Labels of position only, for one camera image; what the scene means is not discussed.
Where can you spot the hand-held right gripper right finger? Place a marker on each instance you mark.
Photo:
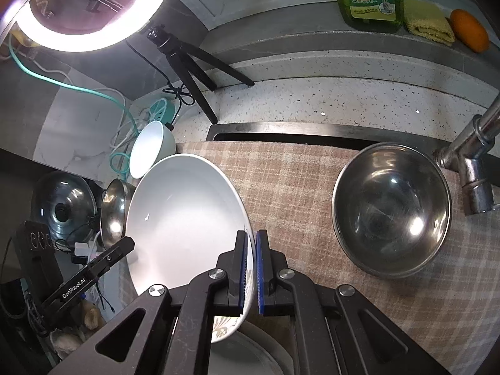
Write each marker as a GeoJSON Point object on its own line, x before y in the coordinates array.
{"type": "Point", "coordinates": [262, 281]}

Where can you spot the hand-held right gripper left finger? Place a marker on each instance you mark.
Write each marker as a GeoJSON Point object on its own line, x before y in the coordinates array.
{"type": "Point", "coordinates": [239, 281]}

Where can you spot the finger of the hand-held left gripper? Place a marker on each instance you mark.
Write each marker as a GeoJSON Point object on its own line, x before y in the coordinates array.
{"type": "Point", "coordinates": [115, 254]}

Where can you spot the white plate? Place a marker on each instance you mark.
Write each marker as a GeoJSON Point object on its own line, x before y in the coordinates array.
{"type": "Point", "coordinates": [250, 355]}
{"type": "Point", "coordinates": [183, 218]}

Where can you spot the small white bowl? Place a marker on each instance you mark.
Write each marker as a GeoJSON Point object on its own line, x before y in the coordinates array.
{"type": "Point", "coordinates": [150, 148]}

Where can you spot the person's left hand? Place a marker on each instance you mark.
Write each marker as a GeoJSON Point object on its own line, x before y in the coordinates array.
{"type": "Point", "coordinates": [93, 312]}

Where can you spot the white charger plug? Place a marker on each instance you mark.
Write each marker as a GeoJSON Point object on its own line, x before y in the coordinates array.
{"type": "Point", "coordinates": [82, 250]}

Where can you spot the stainless steel bowl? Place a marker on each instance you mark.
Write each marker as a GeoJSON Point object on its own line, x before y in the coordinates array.
{"type": "Point", "coordinates": [113, 218]}

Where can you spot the glass pot lid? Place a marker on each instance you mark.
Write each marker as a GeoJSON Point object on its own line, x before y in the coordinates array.
{"type": "Point", "coordinates": [58, 191]}

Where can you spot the checked tablecloth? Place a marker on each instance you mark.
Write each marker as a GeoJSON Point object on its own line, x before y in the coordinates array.
{"type": "Point", "coordinates": [297, 211]}

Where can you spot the red steel-lined bowl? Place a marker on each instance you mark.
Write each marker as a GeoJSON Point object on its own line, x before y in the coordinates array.
{"type": "Point", "coordinates": [390, 211]}

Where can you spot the round teal power strip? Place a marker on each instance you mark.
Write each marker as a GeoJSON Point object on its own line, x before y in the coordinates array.
{"type": "Point", "coordinates": [164, 109]}

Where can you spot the black tripod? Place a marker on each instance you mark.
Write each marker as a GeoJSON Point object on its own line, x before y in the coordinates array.
{"type": "Point", "coordinates": [164, 41]}

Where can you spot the chrome faucet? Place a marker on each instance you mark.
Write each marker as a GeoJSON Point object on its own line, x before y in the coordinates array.
{"type": "Point", "coordinates": [474, 172]}

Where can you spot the green dish soap bottle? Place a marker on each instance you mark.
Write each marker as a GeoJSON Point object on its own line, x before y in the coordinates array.
{"type": "Point", "coordinates": [367, 4]}

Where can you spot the yellow cloth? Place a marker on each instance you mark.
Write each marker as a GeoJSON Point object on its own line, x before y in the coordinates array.
{"type": "Point", "coordinates": [427, 21]}

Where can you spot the orange fruit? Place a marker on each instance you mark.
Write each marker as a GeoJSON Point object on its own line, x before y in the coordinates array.
{"type": "Point", "coordinates": [468, 29]}

